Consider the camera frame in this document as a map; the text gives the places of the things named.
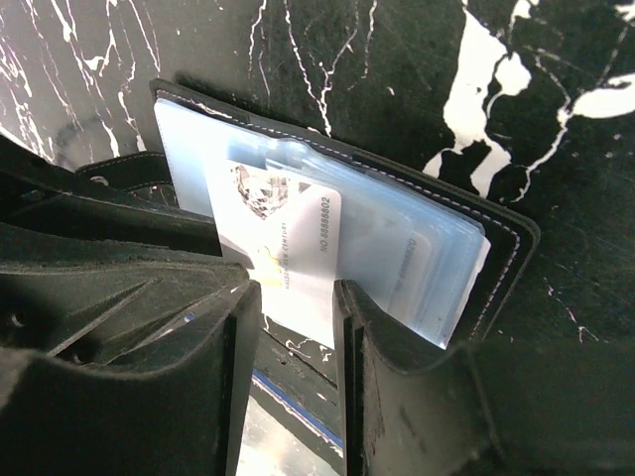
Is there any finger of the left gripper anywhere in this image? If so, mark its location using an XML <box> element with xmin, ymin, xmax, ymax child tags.
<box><xmin>1</xmin><ymin>138</ymin><xmax>221</xmax><ymax>256</ymax></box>
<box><xmin>1</xmin><ymin>224</ymin><xmax>249</xmax><ymax>361</ymax></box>

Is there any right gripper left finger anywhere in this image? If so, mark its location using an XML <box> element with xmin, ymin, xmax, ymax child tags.
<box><xmin>1</xmin><ymin>281</ymin><xmax>261</xmax><ymax>475</ymax></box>

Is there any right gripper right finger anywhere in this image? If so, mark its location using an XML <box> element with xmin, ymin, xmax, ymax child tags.
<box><xmin>332</xmin><ymin>281</ymin><xmax>634</xmax><ymax>475</ymax></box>

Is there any black leather card holder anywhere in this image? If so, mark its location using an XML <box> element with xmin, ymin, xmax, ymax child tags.
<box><xmin>73</xmin><ymin>77</ymin><xmax>542</xmax><ymax>350</ymax></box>

